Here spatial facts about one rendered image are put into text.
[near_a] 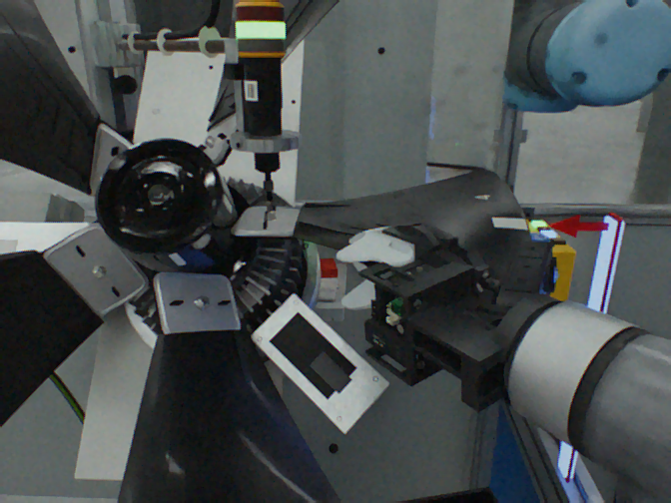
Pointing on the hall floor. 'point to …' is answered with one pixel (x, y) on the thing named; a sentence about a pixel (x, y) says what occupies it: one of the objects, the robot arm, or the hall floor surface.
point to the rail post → (485, 446)
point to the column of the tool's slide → (99, 92)
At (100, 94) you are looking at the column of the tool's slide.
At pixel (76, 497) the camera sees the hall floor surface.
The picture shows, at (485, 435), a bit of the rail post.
